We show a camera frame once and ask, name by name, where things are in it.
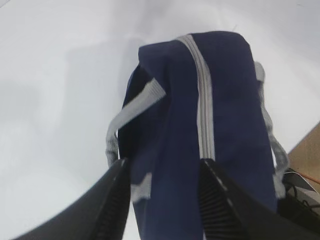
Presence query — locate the navy blue lunch bag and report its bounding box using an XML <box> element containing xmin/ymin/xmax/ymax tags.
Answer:
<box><xmin>106</xmin><ymin>31</ymin><xmax>285</xmax><ymax>240</ymax></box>

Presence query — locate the dark equipment beside table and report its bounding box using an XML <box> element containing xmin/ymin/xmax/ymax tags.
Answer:
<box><xmin>277</xmin><ymin>168</ymin><xmax>320</xmax><ymax>232</ymax></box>

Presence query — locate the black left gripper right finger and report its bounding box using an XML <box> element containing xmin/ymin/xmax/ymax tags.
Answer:
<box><xmin>198</xmin><ymin>159</ymin><xmax>320</xmax><ymax>240</ymax></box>

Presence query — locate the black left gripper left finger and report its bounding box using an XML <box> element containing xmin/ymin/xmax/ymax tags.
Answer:
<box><xmin>18</xmin><ymin>159</ymin><xmax>131</xmax><ymax>240</ymax></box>

